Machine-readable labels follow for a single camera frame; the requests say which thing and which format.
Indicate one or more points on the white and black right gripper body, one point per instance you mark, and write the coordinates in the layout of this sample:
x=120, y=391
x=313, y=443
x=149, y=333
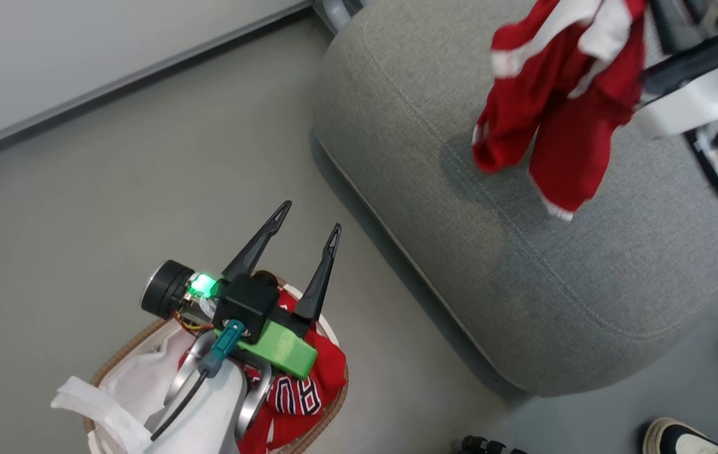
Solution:
x=706, y=101

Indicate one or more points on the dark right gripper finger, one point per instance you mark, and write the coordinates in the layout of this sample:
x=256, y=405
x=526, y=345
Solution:
x=671, y=22
x=681, y=63

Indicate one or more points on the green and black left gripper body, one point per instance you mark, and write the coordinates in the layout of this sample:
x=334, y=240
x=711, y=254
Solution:
x=283, y=350

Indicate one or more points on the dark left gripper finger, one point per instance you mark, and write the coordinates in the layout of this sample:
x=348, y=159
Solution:
x=257, y=247
x=322, y=277

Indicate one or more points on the red and white clothing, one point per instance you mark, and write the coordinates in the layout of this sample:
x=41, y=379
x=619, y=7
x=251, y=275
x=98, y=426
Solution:
x=561, y=107

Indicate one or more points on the white and grey left robot arm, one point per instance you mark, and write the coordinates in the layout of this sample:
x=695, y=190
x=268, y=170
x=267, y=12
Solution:
x=207, y=413

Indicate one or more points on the woven brown white laundry basket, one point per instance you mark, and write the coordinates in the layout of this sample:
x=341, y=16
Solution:
x=327, y=413

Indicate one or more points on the white basket liner cloth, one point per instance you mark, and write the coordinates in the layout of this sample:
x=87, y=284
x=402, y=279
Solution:
x=129, y=391

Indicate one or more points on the grey fabric sofa seat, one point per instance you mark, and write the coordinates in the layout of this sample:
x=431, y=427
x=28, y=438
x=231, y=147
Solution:
x=523, y=265

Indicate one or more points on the red jersey with number print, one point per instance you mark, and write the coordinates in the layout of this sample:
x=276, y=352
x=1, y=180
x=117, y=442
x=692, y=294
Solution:
x=308, y=384

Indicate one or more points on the beige and black shoe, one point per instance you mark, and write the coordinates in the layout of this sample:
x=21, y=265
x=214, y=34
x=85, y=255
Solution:
x=681, y=438

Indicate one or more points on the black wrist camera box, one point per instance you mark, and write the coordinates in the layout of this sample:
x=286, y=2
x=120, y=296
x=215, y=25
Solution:
x=245, y=306

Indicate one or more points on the grey partition post with foot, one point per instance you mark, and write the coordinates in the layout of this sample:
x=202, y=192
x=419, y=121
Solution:
x=337, y=9

